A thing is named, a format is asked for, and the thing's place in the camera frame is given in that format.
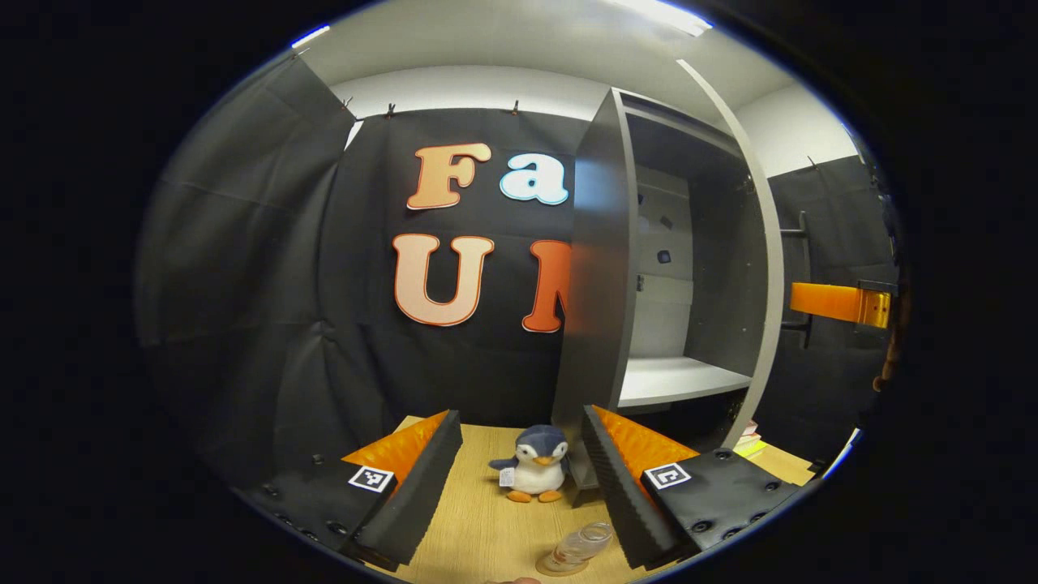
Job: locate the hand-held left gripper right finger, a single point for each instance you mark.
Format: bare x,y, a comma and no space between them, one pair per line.
624,487

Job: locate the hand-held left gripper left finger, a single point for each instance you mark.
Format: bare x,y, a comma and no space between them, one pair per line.
422,478

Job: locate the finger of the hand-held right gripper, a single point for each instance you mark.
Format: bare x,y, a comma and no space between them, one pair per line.
835,302

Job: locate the clear bottle with red label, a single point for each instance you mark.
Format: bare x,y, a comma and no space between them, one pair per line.
584,545

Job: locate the brown round coaster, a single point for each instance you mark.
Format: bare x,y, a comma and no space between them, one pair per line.
547,568

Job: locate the white cabinet shelf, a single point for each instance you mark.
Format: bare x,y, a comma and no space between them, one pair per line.
681,381

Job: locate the grey cabinet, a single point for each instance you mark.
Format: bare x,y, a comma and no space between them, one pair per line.
596,284

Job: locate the plush penguin toy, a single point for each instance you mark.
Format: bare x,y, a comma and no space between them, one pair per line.
535,474

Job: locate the pink book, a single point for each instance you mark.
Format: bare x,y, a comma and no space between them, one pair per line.
750,428

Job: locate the black backdrop cloth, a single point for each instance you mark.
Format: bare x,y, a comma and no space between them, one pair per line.
243,268

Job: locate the ceiling light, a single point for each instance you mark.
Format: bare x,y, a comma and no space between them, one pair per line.
665,15

